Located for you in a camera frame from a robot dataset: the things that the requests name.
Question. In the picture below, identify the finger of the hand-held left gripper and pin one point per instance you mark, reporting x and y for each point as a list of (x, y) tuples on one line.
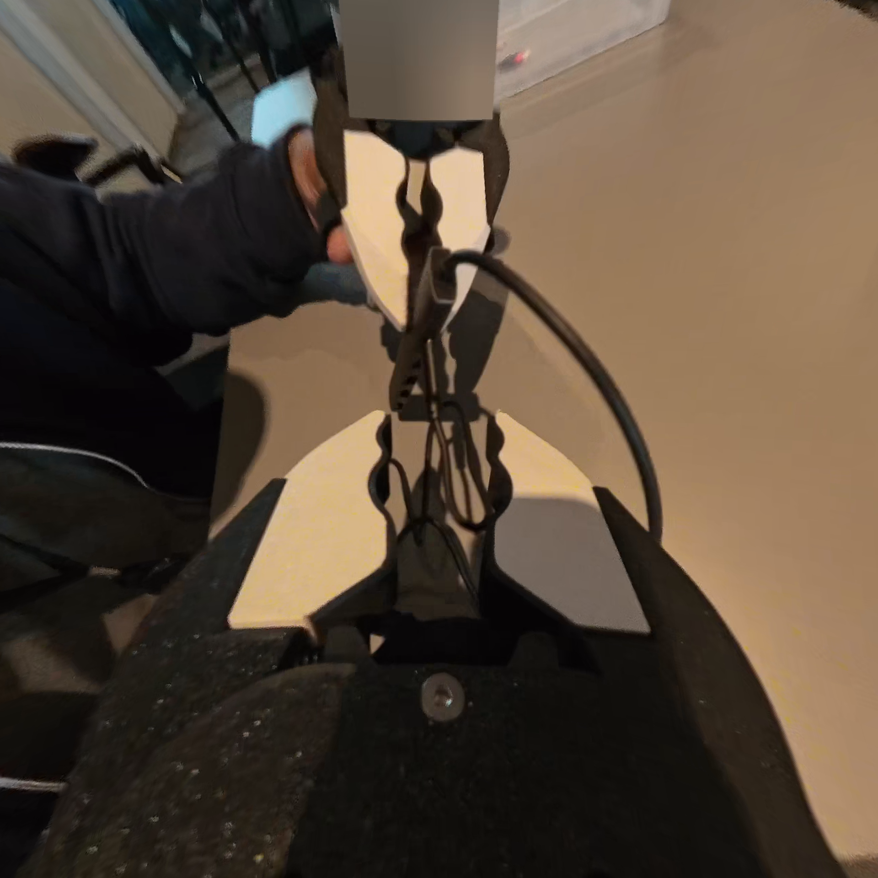
[(466, 199), (370, 233)]

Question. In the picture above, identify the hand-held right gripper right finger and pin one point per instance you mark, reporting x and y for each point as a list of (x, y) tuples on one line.
[(569, 562)]

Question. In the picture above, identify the person's left forearm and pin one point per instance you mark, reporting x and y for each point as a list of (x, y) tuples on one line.
[(171, 240)]

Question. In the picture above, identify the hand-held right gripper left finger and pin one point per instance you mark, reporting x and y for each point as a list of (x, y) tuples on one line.
[(308, 549)]

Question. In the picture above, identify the clear plastic organizer box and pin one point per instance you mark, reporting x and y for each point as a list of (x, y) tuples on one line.
[(583, 34)]

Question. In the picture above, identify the grey usb hub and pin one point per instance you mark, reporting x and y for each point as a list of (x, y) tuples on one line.
[(429, 295)]

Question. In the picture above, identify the person's left hand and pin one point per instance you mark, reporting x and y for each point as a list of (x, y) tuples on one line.
[(305, 164)]

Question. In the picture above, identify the black office chair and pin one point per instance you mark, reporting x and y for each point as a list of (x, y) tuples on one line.
[(55, 147)]

